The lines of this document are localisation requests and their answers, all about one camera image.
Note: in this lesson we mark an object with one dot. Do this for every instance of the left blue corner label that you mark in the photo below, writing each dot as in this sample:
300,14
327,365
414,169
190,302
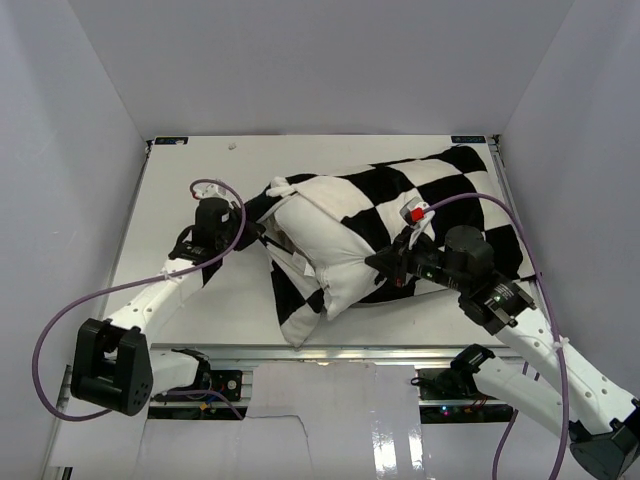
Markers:
171,141

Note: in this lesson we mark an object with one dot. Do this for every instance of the white pillow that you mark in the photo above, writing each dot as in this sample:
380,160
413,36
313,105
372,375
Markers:
310,214

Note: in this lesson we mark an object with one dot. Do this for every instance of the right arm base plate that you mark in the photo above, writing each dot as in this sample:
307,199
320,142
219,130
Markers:
446,398

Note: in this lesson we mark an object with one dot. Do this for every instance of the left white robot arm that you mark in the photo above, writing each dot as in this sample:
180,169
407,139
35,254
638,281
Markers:
113,364

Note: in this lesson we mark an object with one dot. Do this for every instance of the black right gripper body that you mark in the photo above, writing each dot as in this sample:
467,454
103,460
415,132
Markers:
420,260

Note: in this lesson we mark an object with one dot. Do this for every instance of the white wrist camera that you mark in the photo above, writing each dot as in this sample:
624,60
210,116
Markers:
203,190
415,214

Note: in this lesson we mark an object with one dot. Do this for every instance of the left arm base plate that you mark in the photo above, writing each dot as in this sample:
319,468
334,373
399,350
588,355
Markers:
217,395

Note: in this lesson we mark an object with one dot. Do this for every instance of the aluminium table edge rail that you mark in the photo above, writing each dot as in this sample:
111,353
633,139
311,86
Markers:
317,353

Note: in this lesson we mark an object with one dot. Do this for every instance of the black white checkered pillowcase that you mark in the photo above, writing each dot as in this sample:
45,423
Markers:
456,180

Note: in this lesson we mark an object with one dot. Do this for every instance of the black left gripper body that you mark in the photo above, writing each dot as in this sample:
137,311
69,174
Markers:
233,235

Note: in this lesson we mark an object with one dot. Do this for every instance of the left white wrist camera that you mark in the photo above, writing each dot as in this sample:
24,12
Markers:
203,190

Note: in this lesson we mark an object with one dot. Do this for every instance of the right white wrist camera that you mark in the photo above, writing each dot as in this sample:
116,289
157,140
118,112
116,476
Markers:
415,214

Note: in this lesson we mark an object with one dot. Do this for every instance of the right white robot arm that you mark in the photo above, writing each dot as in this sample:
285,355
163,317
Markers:
600,418

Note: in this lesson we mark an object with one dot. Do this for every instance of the blue table corner label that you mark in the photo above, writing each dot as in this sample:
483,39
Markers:
468,139

